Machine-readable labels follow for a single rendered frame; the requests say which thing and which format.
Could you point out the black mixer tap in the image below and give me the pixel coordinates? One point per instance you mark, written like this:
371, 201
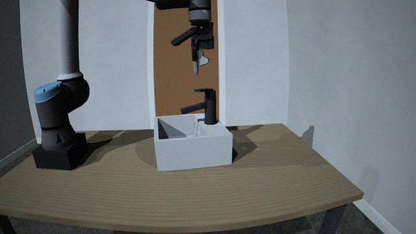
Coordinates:
209, 105

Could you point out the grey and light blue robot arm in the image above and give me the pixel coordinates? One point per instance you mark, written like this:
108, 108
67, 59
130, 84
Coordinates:
55, 100

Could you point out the white sink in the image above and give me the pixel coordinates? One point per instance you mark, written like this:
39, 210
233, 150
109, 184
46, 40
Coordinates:
185, 142

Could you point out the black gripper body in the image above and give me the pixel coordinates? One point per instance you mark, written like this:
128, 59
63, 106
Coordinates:
199, 38

